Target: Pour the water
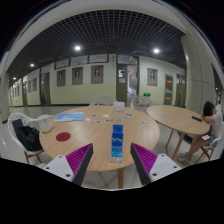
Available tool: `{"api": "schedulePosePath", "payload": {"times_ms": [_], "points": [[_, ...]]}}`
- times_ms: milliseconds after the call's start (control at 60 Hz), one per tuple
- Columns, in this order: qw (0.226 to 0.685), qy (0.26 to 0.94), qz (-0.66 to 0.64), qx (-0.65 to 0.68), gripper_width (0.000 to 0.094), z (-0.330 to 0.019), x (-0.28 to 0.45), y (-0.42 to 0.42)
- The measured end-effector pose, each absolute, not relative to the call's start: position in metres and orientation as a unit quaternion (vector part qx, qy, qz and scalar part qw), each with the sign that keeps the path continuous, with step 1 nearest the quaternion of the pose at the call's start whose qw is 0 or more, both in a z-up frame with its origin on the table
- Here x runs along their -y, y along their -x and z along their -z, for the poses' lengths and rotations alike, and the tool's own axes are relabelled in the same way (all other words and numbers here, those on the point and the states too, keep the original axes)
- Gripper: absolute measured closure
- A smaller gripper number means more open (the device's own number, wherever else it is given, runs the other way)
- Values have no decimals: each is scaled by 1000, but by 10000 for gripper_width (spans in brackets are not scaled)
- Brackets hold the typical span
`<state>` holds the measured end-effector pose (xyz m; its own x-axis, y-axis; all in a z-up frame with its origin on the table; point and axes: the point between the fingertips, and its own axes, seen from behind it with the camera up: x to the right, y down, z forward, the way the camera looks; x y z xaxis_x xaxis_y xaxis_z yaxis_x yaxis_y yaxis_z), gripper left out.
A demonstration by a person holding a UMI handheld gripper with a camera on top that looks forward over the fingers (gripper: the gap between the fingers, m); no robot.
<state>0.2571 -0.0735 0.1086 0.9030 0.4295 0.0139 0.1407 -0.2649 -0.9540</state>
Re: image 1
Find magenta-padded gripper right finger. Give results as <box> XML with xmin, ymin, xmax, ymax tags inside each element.
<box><xmin>130</xmin><ymin>142</ymin><xmax>183</xmax><ymax>186</ymax></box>

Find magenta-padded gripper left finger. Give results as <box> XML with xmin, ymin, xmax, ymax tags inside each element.
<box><xmin>41</xmin><ymin>143</ymin><xmax>94</xmax><ymax>187</ymax></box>

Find clear blue-labelled water bottle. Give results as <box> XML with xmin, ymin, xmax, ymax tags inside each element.
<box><xmin>107</xmin><ymin>101</ymin><xmax>130</xmax><ymax>164</ymax></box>

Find flat round red coaster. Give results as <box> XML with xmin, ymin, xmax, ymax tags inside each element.
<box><xmin>55</xmin><ymin>131</ymin><xmax>72</xmax><ymax>142</ymax></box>

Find black bag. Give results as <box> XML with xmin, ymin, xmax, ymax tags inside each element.
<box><xmin>11</xmin><ymin>118</ymin><xmax>44</xmax><ymax>152</ymax></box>

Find white ceramic mug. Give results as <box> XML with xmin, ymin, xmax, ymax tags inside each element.
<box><xmin>37</xmin><ymin>114</ymin><xmax>54</xmax><ymax>134</ymax></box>

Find white chair with wooden legs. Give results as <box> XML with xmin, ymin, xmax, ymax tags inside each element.
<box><xmin>194</xmin><ymin>126</ymin><xmax>224</xmax><ymax>164</ymax></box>

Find round wooden table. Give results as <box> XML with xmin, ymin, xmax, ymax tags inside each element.
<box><xmin>146</xmin><ymin>104</ymin><xmax>211</xmax><ymax>161</ymax></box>

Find light blue paper booklet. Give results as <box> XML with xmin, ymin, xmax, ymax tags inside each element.
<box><xmin>53</xmin><ymin>111</ymin><xmax>85</xmax><ymax>123</ymax></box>

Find white lattice plastic chair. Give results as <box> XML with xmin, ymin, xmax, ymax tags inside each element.
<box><xmin>129</xmin><ymin>95</ymin><xmax>154</xmax><ymax>114</ymax></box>
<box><xmin>7</xmin><ymin>112</ymin><xmax>46</xmax><ymax>165</ymax></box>
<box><xmin>89</xmin><ymin>95</ymin><xmax>117</xmax><ymax>107</ymax></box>

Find person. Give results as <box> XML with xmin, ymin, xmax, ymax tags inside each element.
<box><xmin>178</xmin><ymin>100</ymin><xmax>224</xmax><ymax>164</ymax></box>

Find round ceiling lights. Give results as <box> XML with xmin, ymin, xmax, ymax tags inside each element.
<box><xmin>28</xmin><ymin>44</ymin><xmax>161</xmax><ymax>68</ymax></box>

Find framed wall portraits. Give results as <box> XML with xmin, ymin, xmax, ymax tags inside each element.
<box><xmin>26</xmin><ymin>64</ymin><xmax>158</xmax><ymax>94</ymax></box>

